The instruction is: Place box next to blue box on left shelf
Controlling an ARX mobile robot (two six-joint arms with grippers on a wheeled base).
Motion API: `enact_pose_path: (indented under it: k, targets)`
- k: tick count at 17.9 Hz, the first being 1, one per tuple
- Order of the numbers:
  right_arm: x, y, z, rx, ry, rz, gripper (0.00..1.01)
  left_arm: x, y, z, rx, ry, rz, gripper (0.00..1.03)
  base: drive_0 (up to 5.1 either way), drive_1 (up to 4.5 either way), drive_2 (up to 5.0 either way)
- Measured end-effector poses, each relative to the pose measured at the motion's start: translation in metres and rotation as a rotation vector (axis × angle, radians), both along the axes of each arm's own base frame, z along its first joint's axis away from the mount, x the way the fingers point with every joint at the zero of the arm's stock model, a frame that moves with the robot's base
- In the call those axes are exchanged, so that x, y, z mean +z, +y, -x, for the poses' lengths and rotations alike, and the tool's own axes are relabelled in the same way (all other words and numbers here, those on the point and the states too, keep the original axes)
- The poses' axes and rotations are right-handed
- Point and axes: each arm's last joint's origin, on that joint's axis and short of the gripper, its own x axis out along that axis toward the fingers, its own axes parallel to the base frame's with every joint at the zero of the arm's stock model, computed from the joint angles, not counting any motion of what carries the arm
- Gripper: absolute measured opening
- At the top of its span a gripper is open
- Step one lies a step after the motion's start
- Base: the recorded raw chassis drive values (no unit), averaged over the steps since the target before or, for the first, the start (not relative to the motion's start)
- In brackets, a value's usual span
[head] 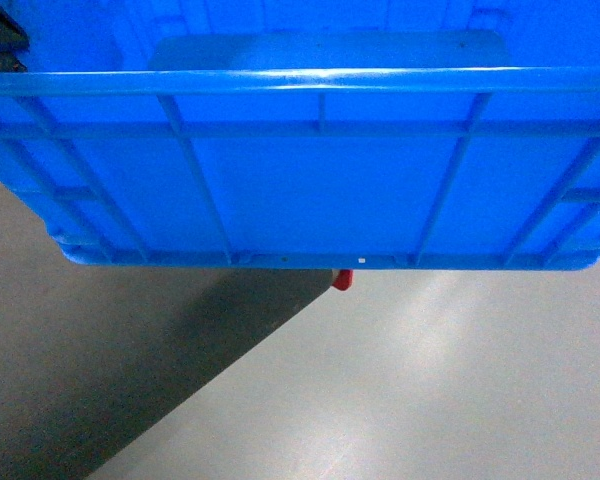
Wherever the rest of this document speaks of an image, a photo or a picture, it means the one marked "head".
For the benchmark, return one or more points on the large blue plastic crate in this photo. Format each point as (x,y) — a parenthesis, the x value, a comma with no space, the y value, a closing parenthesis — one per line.
(309,134)

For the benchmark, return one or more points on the red table corner cap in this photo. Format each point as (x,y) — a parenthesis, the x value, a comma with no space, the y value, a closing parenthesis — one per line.
(343,279)

